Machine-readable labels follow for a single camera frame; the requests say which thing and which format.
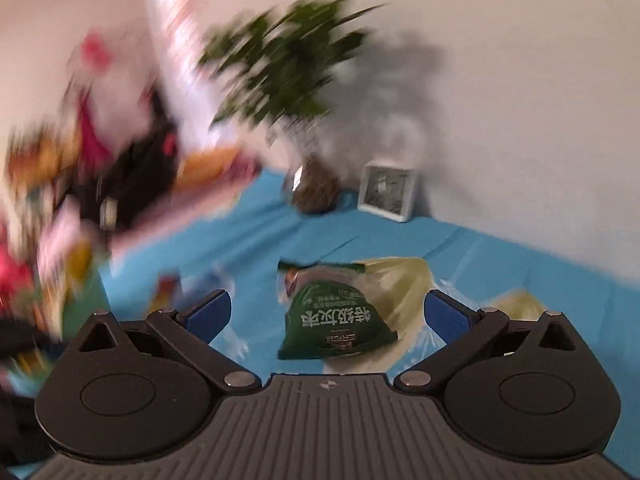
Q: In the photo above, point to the blue floral tablecloth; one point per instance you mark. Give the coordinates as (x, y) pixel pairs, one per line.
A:
(555, 396)

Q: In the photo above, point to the orange round cushion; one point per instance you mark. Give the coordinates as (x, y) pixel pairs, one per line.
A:
(201, 168)

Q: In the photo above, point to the yellow red snack bag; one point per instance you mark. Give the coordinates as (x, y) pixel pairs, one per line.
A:
(396, 287)

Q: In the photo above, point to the green snack bag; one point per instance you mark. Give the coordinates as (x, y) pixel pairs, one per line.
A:
(329, 311)

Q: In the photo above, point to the pink bed sheet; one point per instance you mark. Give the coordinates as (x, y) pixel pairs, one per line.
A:
(180, 209)

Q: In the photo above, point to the magenta hanging garment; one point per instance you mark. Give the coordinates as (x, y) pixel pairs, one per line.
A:
(93, 155)

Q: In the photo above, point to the red cloth on rack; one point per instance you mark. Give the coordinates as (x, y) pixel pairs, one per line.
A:
(95, 53)

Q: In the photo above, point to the white red floral curtain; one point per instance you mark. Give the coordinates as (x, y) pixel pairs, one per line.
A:
(177, 39)

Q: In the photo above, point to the black coat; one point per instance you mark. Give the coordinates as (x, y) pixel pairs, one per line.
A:
(143, 172)

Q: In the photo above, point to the glass vase with pebbles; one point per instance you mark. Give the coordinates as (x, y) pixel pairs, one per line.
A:
(311, 186)

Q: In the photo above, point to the wooden storage shelf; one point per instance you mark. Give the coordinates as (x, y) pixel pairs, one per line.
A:
(36, 163)

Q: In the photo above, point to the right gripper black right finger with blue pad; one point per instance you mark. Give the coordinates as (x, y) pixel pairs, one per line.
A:
(466, 334)

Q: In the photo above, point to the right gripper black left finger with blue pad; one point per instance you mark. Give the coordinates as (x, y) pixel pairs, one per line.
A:
(187, 336)

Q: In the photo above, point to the green potted plant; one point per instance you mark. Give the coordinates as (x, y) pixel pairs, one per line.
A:
(275, 64)

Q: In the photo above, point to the small colourful snack packet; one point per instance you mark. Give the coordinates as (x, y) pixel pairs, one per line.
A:
(167, 287)

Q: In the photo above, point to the white digital clock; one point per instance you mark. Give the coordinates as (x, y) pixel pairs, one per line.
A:
(388, 191)

